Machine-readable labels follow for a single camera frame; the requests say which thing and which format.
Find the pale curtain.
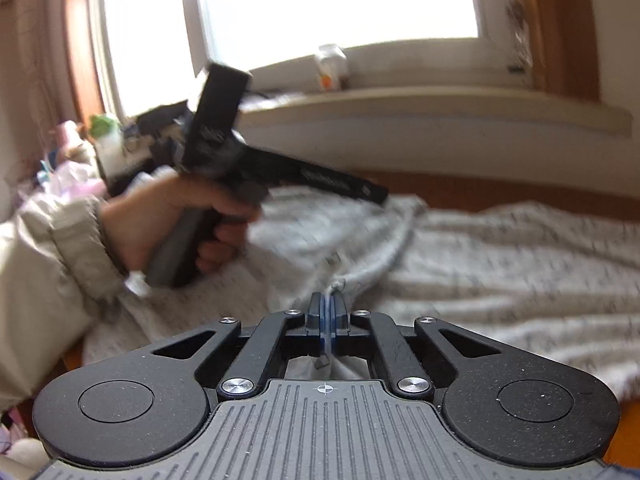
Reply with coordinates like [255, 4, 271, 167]
[0, 0, 76, 171]

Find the pink and white clutter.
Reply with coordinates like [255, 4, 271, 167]
[35, 120, 108, 201]

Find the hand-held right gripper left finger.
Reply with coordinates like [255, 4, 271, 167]
[152, 292, 325, 401]

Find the person's left hand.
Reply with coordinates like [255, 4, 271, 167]
[100, 167, 263, 276]

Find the white checker-print pajama garment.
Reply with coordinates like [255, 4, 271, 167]
[82, 195, 640, 401]

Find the white window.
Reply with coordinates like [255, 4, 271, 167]
[90, 0, 536, 121]

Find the white bottle with green top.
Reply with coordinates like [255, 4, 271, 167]
[89, 112, 126, 186]

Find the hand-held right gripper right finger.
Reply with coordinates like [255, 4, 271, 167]
[327, 292, 503, 401]

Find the person's left forearm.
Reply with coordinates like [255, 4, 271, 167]
[0, 192, 131, 413]

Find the beige window sill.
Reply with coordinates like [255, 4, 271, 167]
[240, 87, 633, 136]

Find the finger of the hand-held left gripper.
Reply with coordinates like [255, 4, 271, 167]
[300, 160, 391, 207]

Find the brown wooden window frame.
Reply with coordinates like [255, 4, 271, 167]
[62, 0, 108, 121]
[520, 0, 601, 103]

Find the jar with orange label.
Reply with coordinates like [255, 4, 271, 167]
[315, 44, 351, 93]

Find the flat black device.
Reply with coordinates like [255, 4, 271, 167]
[135, 102, 193, 161]

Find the clear plastic window clip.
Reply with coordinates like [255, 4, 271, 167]
[505, 0, 533, 73]

